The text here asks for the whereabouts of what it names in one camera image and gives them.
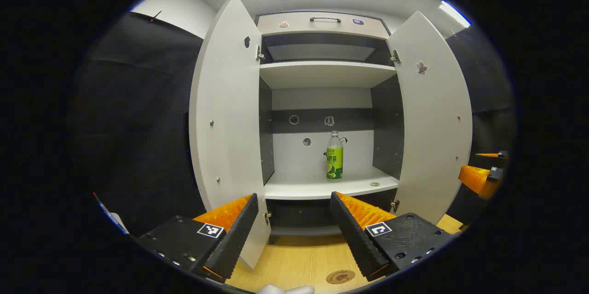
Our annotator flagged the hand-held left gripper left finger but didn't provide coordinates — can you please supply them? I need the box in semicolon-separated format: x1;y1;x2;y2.
138;193;259;284

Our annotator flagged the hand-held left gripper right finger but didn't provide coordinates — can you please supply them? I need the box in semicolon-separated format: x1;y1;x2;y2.
330;191;454;282

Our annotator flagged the round brown coaster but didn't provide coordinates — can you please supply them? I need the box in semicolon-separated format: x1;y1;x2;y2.
326;270;356;284

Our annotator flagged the grey cabinet door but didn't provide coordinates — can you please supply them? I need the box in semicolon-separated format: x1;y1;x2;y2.
189;0;272;271
387;11;474;225

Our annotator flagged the green label bottle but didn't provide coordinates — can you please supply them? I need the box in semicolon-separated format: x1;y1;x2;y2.
326;131;344;181

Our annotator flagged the grey cabinet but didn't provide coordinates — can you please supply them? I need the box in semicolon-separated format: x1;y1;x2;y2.
255;11;405;245

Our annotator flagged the grey cabinet drawer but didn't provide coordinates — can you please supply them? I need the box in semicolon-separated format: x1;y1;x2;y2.
257;12;391;40

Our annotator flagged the black backdrop cloth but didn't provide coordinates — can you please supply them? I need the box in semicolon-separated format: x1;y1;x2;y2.
69;12;206;239
445;27;516;226

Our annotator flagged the ceiling light panel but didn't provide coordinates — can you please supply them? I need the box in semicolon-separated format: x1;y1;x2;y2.
439;0;471;28

